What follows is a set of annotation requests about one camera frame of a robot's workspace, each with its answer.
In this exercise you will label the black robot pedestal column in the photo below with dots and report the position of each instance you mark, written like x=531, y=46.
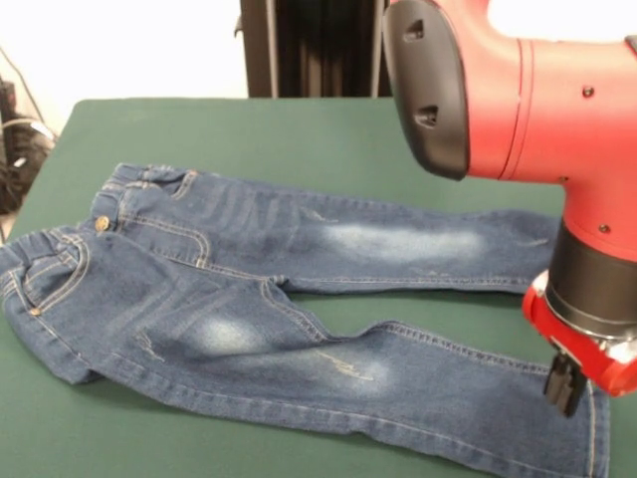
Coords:
x=313, y=50

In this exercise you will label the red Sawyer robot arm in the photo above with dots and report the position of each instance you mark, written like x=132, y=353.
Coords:
x=522, y=99

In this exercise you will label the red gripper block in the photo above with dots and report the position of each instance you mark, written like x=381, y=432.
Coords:
x=587, y=358

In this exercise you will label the blue denim jeans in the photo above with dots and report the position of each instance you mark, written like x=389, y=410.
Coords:
x=249, y=338

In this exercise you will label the dark green table cloth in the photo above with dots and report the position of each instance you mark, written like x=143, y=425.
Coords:
x=149, y=448

